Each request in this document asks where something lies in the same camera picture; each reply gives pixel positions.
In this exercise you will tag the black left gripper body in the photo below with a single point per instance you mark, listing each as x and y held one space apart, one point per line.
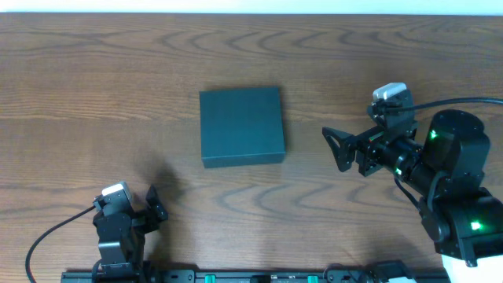
141 220

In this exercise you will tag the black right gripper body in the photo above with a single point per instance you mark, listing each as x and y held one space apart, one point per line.
364 153

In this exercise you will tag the dark green gift box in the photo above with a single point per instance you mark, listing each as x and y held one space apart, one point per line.
241 127

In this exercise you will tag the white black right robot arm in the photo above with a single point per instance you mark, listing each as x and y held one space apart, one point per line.
461 217

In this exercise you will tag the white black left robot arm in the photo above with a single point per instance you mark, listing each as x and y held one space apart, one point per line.
122 255

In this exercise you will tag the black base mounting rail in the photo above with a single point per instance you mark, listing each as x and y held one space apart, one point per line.
393 271

